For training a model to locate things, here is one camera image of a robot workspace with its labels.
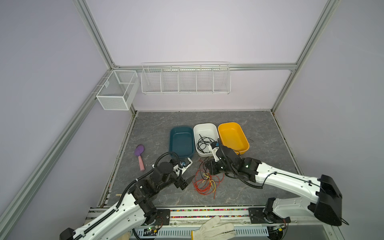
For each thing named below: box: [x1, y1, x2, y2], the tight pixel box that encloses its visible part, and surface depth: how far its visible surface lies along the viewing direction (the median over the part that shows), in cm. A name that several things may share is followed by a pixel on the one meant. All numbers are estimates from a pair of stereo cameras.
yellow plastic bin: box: [218, 122, 250, 155], surface depth 106 cm
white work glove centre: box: [193, 216, 237, 240], surface depth 71 cm
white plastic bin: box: [193, 123, 220, 157], surface depth 107 cm
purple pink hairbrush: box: [135, 144, 145, 172], surface depth 98 cm
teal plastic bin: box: [169, 126, 195, 158], surface depth 103 cm
